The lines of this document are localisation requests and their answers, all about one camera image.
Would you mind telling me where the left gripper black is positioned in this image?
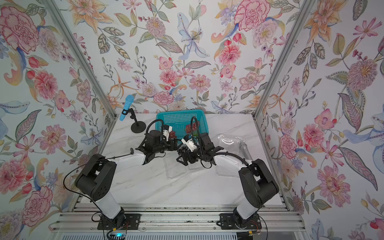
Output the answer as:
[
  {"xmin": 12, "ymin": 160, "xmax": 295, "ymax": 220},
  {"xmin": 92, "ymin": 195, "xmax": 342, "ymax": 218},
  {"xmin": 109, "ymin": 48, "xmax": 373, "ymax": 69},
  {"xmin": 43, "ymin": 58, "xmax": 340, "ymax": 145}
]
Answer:
[{"xmin": 152, "ymin": 137, "xmax": 184, "ymax": 154}]

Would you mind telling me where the clear clamshell container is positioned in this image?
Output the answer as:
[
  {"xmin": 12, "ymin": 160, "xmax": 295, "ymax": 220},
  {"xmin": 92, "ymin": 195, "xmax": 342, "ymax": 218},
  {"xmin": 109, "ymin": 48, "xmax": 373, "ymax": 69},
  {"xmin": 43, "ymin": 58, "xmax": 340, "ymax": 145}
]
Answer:
[
  {"xmin": 164, "ymin": 152, "xmax": 204, "ymax": 180},
  {"xmin": 214, "ymin": 135, "xmax": 245, "ymax": 179}
]

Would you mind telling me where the teal plastic mesh basket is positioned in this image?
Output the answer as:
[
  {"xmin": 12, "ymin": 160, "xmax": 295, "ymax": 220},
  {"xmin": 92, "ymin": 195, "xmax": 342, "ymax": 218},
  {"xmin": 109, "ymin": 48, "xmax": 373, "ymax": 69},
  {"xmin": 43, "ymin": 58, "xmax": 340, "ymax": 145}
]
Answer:
[{"xmin": 156, "ymin": 110, "xmax": 209, "ymax": 139}]

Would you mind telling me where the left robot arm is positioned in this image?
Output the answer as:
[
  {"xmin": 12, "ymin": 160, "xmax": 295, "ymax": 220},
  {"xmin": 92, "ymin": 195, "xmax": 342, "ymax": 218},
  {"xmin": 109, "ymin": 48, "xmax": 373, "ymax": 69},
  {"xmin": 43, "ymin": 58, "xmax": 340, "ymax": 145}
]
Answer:
[{"xmin": 75, "ymin": 120, "xmax": 178, "ymax": 228}]

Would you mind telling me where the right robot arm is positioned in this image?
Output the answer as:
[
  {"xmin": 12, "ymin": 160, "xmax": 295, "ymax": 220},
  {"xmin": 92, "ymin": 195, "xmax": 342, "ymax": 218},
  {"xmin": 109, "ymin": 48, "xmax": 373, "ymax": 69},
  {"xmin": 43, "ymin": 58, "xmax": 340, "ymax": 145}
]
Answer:
[{"xmin": 177, "ymin": 133, "xmax": 280, "ymax": 229}]

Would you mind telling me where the red grape bunch front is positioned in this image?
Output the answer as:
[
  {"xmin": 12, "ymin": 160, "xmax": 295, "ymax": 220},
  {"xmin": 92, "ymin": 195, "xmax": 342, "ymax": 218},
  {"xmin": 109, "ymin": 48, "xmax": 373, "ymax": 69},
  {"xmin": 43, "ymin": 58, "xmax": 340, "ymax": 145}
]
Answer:
[{"xmin": 169, "ymin": 131, "xmax": 177, "ymax": 139}]

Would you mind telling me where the red grape bunch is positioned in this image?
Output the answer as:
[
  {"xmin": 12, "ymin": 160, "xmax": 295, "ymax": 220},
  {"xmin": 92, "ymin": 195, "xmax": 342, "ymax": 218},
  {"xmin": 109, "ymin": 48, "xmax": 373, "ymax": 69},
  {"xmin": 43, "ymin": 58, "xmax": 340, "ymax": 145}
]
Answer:
[
  {"xmin": 185, "ymin": 122, "xmax": 200, "ymax": 136},
  {"xmin": 169, "ymin": 131, "xmax": 177, "ymax": 139}
]

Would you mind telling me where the black microphone stand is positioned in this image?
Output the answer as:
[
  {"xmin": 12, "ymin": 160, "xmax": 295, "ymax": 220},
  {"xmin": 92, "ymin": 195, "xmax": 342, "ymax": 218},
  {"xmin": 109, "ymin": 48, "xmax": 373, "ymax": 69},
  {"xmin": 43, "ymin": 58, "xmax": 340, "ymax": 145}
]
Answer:
[{"xmin": 119, "ymin": 108, "xmax": 147, "ymax": 134}]

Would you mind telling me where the red grape bunch back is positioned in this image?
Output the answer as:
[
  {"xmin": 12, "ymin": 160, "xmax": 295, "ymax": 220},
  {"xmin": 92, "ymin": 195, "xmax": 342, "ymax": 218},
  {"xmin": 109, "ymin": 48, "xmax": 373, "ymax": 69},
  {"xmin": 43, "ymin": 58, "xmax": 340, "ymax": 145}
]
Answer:
[{"xmin": 185, "ymin": 122, "xmax": 200, "ymax": 136}]

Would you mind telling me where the grey microphone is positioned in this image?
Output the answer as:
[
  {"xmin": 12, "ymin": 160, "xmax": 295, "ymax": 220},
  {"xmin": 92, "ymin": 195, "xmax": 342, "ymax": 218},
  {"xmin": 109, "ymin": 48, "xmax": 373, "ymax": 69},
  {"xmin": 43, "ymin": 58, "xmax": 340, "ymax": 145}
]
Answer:
[{"xmin": 239, "ymin": 141, "xmax": 253, "ymax": 161}]

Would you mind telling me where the blue microphone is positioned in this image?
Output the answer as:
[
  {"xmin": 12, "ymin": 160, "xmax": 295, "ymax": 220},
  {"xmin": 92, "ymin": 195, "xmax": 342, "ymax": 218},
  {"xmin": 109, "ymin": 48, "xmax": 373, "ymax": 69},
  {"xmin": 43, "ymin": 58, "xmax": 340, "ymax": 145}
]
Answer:
[{"xmin": 119, "ymin": 95, "xmax": 135, "ymax": 121}]

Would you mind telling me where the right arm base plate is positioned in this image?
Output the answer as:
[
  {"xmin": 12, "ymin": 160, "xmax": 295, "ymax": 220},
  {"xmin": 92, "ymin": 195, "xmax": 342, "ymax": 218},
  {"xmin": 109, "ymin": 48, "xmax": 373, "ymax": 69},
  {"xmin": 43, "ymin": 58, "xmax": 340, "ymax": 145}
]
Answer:
[{"xmin": 216, "ymin": 214, "xmax": 262, "ymax": 231}]

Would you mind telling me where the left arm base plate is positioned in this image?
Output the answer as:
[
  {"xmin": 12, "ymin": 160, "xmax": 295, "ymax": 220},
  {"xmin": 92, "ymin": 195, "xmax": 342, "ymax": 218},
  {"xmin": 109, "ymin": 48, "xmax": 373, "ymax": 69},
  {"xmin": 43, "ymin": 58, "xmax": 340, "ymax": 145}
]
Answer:
[{"xmin": 97, "ymin": 214, "xmax": 141, "ymax": 231}]

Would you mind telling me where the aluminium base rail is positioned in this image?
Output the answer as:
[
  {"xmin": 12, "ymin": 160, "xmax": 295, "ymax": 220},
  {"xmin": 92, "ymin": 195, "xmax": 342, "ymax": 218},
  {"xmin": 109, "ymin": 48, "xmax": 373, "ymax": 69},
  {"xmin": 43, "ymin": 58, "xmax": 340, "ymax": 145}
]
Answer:
[{"xmin": 49, "ymin": 203, "xmax": 305, "ymax": 233}]

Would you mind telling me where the left aluminium frame post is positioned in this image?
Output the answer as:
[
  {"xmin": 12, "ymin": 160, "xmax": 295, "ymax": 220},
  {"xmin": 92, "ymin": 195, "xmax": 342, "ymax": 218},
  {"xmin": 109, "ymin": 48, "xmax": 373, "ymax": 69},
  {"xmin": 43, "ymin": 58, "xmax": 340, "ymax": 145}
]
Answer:
[{"xmin": 42, "ymin": 0, "xmax": 117, "ymax": 121}]

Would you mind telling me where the aluminium frame post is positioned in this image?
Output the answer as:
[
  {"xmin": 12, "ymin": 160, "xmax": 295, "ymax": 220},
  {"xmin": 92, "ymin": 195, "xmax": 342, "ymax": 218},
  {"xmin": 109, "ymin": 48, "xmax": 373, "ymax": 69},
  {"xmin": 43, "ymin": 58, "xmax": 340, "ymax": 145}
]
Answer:
[
  {"xmin": 253, "ymin": 1, "xmax": 314, "ymax": 121},
  {"xmin": 42, "ymin": 0, "xmax": 117, "ymax": 121}
]

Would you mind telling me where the right aluminium frame post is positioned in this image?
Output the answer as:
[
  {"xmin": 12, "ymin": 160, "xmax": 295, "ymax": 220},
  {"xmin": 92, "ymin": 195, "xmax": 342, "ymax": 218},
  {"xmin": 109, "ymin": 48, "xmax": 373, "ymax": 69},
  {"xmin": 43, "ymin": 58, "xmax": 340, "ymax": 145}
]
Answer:
[{"xmin": 253, "ymin": 1, "xmax": 314, "ymax": 121}]

